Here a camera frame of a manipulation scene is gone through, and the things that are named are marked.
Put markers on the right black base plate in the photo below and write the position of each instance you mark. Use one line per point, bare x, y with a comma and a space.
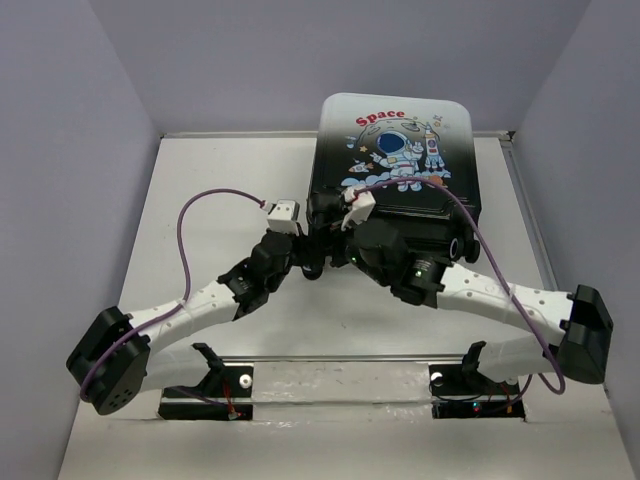
456, 396

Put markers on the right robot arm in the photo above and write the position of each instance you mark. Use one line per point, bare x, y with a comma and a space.
566, 332

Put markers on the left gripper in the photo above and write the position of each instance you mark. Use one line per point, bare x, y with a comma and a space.
302, 255

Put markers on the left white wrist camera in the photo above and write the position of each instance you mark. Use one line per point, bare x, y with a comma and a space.
282, 217

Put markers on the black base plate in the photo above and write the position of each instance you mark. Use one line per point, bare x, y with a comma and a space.
222, 395
456, 396

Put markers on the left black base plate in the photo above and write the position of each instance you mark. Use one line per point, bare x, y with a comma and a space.
222, 395

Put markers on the white cardboard front panel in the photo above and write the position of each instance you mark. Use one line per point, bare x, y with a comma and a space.
569, 437

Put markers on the black and white suitcase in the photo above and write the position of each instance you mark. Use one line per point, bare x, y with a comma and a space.
418, 155

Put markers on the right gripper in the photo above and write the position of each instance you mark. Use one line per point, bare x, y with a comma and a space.
335, 232

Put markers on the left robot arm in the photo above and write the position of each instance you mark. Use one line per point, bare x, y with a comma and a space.
111, 360

